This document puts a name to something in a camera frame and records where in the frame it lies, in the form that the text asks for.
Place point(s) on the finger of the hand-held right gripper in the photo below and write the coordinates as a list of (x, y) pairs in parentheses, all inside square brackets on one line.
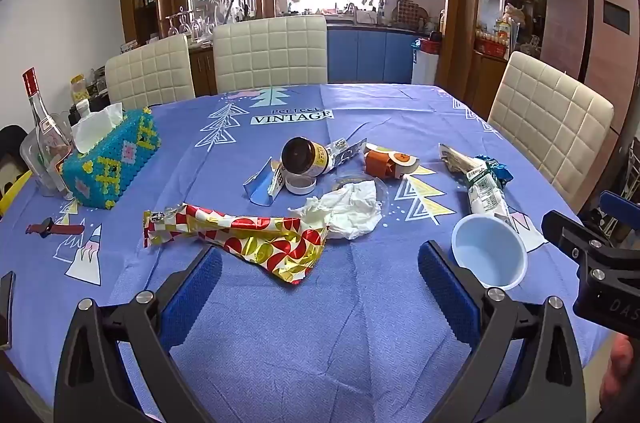
[(570, 233), (620, 208)]

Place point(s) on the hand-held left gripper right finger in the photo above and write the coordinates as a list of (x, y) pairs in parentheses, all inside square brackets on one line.
[(445, 288)]

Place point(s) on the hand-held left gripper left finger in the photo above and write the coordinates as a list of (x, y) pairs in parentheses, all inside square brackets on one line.
[(195, 298)]

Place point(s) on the blue foil wrapper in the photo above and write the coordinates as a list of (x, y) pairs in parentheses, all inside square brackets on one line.
[(497, 170)]

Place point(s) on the clear plastic lid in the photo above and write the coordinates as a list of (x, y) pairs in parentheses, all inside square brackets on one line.
[(350, 178)]

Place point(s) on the person's right hand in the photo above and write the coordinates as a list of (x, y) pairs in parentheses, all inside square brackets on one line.
[(619, 368)]

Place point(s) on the white plastic cup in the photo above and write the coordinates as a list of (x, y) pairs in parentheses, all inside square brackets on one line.
[(487, 253)]

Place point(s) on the red gold foil wrapper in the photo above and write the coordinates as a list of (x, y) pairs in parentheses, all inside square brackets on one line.
[(250, 238)]

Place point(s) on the white green packet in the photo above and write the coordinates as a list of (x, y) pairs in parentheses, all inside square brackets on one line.
[(485, 200)]

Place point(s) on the cream quilted dining chair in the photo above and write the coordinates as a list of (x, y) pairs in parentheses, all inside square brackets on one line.
[(270, 53), (150, 73), (545, 118)]

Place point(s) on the blue printed tablecloth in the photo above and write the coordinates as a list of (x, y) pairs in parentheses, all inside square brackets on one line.
[(300, 353)]

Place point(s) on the crumpled white tissue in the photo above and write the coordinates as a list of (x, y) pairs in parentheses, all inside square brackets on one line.
[(345, 210)]

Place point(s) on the blue carton piece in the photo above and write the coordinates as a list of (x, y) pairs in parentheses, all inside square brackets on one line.
[(260, 188)]

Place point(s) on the cream patterned wrapper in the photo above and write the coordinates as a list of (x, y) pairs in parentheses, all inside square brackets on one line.
[(452, 158)]

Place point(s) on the orange snack packet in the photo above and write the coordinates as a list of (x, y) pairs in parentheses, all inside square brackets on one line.
[(385, 163)]

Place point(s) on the white jar lid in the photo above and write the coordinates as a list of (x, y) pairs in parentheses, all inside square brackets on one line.
[(300, 187)]

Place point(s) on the teal beaded tissue box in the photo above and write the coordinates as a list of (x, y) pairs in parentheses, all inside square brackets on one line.
[(115, 163)]

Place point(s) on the silver wrapper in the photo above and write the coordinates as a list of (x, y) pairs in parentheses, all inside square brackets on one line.
[(345, 150)]

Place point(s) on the brown jar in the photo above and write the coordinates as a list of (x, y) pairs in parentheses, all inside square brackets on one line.
[(300, 155)]

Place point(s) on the black phone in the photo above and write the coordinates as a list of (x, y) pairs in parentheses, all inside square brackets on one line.
[(6, 313)]

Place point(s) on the white tissue sheet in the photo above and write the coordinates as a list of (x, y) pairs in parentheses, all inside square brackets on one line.
[(95, 128)]

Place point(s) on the clear glass jar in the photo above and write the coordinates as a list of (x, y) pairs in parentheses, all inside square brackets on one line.
[(32, 163)]

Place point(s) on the yellow black bag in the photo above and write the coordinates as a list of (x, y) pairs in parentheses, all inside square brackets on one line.
[(12, 183)]

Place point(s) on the white floor appliance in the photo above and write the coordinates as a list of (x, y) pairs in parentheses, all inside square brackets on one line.
[(424, 65)]

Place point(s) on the glass bottle with red cap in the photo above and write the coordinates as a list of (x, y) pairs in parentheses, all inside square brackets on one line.
[(42, 123)]

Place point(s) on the blue kitchen base cabinets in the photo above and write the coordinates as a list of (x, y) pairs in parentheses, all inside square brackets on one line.
[(370, 55)]

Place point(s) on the row of wine glasses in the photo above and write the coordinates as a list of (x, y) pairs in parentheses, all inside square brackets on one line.
[(192, 25)]

